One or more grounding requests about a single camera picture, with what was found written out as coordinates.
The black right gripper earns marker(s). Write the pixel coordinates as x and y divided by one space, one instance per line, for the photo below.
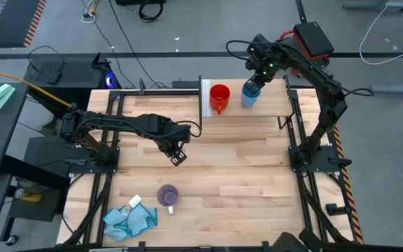
266 71

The mint green stapler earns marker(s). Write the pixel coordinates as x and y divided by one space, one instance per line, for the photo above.
0 95

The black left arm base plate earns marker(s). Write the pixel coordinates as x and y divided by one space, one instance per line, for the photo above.
82 168

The black lower stand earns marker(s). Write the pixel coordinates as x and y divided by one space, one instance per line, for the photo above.
40 210

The black computer tower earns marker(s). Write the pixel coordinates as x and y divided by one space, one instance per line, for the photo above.
75 73

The light blue plastic cup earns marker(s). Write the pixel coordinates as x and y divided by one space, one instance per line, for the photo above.
249 99

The wooden shelf with black frame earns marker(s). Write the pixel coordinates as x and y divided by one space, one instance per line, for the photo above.
233 108

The black mat with orange stripes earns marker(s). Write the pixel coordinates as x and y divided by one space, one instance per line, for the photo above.
12 21

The white strip on shelf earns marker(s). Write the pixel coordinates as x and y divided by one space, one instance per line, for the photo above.
205 105

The small black external drive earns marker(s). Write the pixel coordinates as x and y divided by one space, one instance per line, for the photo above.
54 77

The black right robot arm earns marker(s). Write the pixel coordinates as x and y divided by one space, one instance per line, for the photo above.
327 87

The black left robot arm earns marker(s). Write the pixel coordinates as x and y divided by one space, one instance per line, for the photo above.
124 122

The small white tag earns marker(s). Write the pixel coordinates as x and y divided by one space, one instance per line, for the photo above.
126 210

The purple and white ceramic mug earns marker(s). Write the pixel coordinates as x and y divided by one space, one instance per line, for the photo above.
168 196

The black caster wheel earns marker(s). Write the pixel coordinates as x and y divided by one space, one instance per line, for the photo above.
11 240

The yellow object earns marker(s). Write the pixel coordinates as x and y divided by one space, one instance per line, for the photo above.
31 196

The black cylindrical clamp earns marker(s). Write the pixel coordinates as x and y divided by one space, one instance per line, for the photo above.
334 209

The red mug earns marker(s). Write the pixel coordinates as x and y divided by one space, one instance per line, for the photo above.
219 101

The orange black hazard tape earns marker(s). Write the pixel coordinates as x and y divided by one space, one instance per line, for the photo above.
353 210

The white card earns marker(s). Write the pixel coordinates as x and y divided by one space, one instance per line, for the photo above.
135 200

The black table frame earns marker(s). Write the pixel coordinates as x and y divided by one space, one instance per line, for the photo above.
159 92

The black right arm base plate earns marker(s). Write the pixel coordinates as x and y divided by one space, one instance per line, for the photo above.
327 166

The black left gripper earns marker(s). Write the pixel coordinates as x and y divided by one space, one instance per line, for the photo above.
177 134

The blue microfibre cloth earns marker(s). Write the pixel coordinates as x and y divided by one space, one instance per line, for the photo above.
136 220

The red and black rolling stool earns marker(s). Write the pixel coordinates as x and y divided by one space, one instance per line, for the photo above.
313 38

